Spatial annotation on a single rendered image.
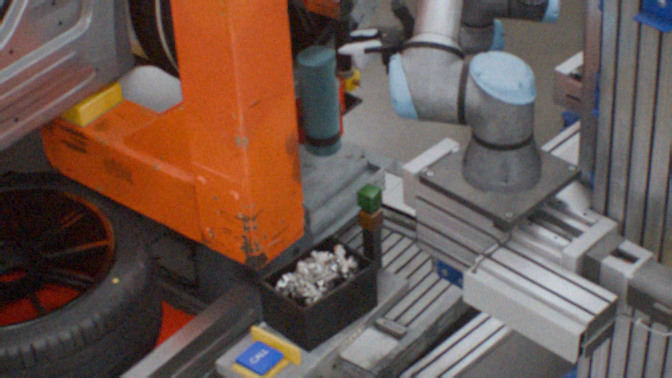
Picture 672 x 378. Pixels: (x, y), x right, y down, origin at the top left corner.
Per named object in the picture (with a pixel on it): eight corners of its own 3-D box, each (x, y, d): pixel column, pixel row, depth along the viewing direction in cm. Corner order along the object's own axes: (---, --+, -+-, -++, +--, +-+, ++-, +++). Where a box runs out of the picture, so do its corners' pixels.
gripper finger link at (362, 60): (343, 76, 284) (384, 68, 286) (341, 52, 281) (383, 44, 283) (339, 69, 287) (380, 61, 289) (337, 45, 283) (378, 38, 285)
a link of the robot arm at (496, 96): (530, 148, 234) (531, 84, 226) (457, 140, 237) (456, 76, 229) (538, 113, 243) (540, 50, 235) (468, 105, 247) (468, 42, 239)
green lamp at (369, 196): (368, 197, 275) (367, 181, 273) (384, 203, 273) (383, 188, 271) (356, 207, 273) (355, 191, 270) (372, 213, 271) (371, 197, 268)
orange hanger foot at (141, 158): (95, 134, 319) (74, 12, 298) (253, 207, 291) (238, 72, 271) (46, 167, 309) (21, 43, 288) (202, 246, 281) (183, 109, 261)
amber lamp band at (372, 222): (369, 216, 278) (368, 201, 276) (384, 223, 276) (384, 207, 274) (357, 226, 276) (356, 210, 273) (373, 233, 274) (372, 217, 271)
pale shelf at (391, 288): (347, 262, 290) (346, 251, 288) (410, 290, 281) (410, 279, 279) (216, 372, 264) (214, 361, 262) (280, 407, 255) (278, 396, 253)
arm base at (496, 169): (557, 168, 246) (559, 124, 240) (507, 205, 237) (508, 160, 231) (496, 139, 255) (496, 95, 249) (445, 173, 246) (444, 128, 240)
